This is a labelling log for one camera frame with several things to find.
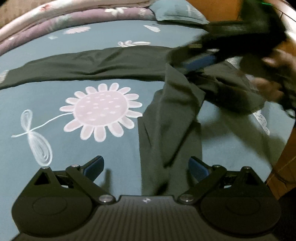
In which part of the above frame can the wooden headboard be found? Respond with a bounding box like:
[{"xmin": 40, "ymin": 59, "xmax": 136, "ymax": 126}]
[{"xmin": 203, "ymin": 0, "xmax": 296, "ymax": 200}]

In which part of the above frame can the dark green long-sleeved top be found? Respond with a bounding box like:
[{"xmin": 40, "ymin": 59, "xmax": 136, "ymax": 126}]
[{"xmin": 0, "ymin": 45, "xmax": 266, "ymax": 197}]

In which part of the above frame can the pink floral quilt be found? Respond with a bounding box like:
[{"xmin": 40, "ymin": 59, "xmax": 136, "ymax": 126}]
[{"xmin": 0, "ymin": 0, "xmax": 148, "ymax": 35}]

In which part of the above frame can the purple floral quilt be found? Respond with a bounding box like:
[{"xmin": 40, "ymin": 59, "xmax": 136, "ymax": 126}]
[{"xmin": 0, "ymin": 7, "xmax": 158, "ymax": 56}]

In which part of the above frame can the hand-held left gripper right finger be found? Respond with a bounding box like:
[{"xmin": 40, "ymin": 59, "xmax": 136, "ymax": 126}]
[{"xmin": 178, "ymin": 157, "xmax": 269, "ymax": 205}]

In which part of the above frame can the person's right hand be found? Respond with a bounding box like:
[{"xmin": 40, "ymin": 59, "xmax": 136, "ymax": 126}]
[{"xmin": 253, "ymin": 50, "xmax": 294, "ymax": 102}]

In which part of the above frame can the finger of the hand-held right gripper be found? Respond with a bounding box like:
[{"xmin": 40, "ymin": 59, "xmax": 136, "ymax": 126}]
[{"xmin": 183, "ymin": 54, "xmax": 216, "ymax": 71}]

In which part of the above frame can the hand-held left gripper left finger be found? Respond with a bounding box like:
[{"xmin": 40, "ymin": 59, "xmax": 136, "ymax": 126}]
[{"xmin": 24, "ymin": 156, "xmax": 115, "ymax": 205}]

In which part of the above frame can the blue floral pillow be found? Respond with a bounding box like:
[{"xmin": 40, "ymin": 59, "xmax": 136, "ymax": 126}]
[{"xmin": 148, "ymin": 0, "xmax": 210, "ymax": 25}]

